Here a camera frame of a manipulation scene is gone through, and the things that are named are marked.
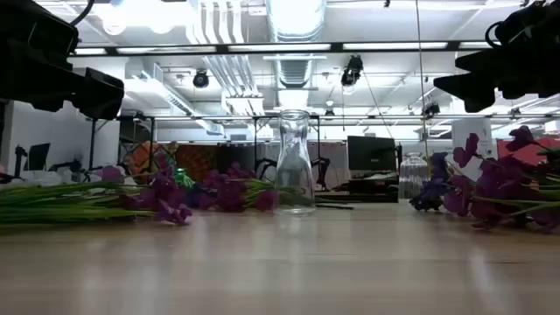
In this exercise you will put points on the small black ceiling camera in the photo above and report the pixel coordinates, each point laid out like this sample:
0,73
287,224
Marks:
432,109

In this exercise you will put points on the black frame bar with lights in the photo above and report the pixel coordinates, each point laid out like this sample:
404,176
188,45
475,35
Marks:
453,44

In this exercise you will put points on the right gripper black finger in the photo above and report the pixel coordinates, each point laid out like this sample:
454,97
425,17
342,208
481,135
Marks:
477,85

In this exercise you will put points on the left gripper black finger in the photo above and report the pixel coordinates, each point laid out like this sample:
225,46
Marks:
100,96

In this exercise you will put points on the white cabinet appliance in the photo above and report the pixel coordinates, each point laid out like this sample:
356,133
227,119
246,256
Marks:
474,131

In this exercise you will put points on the small dark monitor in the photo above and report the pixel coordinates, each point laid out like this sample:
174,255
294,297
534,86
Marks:
38,156

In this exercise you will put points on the colourful patterned cloth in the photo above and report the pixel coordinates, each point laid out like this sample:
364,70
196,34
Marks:
197,162

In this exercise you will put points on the ribbed clear glass vase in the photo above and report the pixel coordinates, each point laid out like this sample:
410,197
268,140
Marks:
411,175

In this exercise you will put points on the green glass vase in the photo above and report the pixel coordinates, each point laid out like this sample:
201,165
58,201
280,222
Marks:
181,177

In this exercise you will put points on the black background desk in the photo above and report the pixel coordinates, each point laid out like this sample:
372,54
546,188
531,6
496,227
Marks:
372,188

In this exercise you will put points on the black dome ceiling camera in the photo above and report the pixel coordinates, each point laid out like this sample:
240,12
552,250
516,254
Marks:
200,79

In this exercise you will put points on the black computer monitor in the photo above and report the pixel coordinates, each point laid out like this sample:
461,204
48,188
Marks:
372,153

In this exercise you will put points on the black background robot arm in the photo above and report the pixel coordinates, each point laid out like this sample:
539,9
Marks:
262,165
323,168
76,166

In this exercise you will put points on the clear glass carafe vase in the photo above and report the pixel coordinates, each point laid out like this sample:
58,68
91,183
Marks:
294,131

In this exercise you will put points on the black office chair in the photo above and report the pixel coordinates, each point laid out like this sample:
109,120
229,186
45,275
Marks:
550,154

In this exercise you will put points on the red partition panel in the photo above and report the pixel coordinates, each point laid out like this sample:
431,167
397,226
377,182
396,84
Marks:
531,154

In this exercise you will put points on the magenta artificial flower bunch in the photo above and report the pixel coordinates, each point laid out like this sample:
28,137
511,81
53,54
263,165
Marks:
229,194
499,179
168,192

